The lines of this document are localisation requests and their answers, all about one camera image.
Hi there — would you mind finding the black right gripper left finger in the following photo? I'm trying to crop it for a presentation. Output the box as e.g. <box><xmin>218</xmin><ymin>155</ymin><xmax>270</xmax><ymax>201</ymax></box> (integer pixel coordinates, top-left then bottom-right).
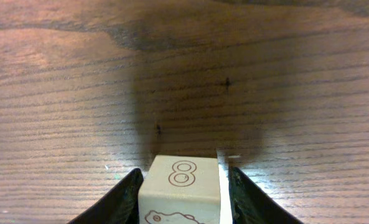
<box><xmin>68</xmin><ymin>168</ymin><xmax>144</xmax><ymax>224</ymax></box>

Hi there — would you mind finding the wooden block hourglass print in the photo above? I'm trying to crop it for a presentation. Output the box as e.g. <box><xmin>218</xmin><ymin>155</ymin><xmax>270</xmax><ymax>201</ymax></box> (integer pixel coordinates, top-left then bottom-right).
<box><xmin>216</xmin><ymin>150</ymin><xmax>241</xmax><ymax>224</ymax></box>

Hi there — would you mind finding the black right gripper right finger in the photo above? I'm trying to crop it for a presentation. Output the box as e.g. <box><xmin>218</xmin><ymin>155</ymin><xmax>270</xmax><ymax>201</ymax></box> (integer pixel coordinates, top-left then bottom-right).
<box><xmin>228</xmin><ymin>167</ymin><xmax>303</xmax><ymax>224</ymax></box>

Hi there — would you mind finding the wooden block number eight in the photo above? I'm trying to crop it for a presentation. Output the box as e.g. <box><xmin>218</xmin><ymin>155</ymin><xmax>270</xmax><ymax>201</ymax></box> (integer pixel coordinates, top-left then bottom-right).
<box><xmin>138</xmin><ymin>155</ymin><xmax>221</xmax><ymax>224</ymax></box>

